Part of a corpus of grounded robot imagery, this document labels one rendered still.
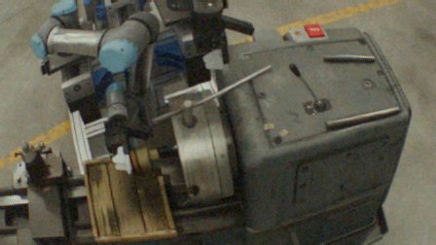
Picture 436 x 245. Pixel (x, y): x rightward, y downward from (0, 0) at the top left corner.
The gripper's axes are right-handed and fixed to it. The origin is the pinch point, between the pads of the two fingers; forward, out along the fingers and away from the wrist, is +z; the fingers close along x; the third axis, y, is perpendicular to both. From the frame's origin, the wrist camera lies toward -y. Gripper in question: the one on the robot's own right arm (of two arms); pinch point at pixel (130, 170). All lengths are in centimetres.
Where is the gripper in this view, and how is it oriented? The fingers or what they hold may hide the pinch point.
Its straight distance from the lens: 173.1
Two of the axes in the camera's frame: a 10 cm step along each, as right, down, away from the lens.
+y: -9.8, 2.0, -0.7
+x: -0.8, -6.4, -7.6
